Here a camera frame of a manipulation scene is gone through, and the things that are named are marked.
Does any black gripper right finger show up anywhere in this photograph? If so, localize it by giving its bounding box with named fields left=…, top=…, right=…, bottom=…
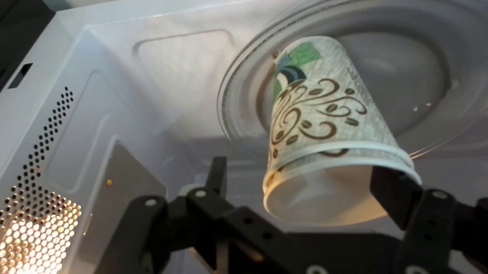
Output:
left=370, top=165, right=488, bottom=274

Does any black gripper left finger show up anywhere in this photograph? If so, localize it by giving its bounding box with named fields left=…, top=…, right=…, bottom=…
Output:
left=92, top=155, right=330, bottom=274

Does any patterned paper cup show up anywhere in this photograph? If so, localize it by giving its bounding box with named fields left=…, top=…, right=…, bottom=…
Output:
left=261, top=33, right=424, bottom=228

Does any glass microwave turntable plate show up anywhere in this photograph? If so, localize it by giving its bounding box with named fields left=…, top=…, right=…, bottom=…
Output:
left=217, top=0, right=488, bottom=159

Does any grey waveguide cover panel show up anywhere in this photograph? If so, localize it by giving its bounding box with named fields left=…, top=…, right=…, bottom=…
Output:
left=75, top=139, right=168, bottom=274

